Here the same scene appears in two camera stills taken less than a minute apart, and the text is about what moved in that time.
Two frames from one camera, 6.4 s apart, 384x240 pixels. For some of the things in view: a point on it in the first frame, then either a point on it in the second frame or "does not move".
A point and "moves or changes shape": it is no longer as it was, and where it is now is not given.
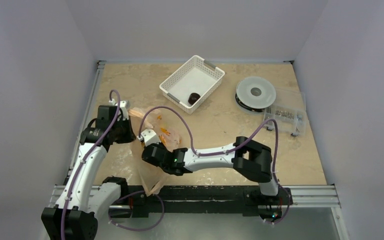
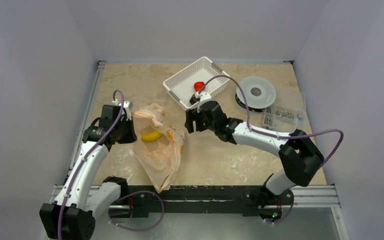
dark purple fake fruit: x=193 y=97 does not move
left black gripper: x=130 y=136 does not move
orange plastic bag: x=153 y=178 moves or changes shape
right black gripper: x=153 y=151 to x=196 y=120
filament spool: x=255 y=93 does not move
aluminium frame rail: x=301 y=196 does not move
